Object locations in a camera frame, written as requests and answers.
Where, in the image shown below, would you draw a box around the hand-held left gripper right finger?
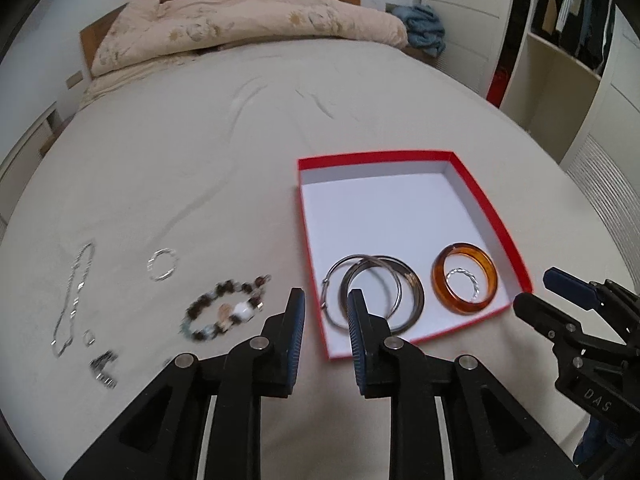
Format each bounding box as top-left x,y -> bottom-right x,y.
346,289 -> 583,480

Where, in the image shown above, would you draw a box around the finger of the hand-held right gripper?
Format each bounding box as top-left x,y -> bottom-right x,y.
513,292 -> 627,361
543,267 -> 640,322

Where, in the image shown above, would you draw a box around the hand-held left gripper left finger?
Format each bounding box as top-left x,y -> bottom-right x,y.
62,287 -> 307,480

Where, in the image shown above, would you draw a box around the stone beaded bracelet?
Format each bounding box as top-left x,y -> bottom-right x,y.
181,275 -> 273,344

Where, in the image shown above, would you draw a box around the thin silver hoop bangle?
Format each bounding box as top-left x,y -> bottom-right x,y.
320,255 -> 404,332

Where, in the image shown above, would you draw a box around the dark metal bangle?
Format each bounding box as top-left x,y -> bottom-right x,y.
340,256 -> 426,337

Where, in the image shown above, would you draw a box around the twisted silver ring bracelet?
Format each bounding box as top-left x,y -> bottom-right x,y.
445,268 -> 489,305

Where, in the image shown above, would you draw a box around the amber resin bangle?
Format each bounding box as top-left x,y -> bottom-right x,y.
431,242 -> 499,317

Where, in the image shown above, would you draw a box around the red jewelry box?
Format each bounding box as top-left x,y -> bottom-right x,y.
297,150 -> 534,361

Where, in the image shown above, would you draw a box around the dark metal brooch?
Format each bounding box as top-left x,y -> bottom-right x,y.
89,351 -> 120,389

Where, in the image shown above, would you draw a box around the silver chain necklace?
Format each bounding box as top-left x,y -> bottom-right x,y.
51,242 -> 97,359

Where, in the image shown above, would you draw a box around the person's blue pants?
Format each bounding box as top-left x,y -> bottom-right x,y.
572,417 -> 618,467

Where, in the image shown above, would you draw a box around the wooden nightstand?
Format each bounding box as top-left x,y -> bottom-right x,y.
402,45 -> 444,69

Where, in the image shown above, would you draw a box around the hanging clothes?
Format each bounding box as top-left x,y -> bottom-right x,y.
517,0 -> 617,74

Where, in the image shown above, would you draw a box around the white wardrobe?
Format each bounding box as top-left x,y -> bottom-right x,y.
420,0 -> 640,273

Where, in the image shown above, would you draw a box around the blue crumpled cloth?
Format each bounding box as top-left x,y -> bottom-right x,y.
391,4 -> 447,59

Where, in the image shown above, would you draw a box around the beige floral duvet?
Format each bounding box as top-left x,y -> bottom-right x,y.
91,0 -> 409,79

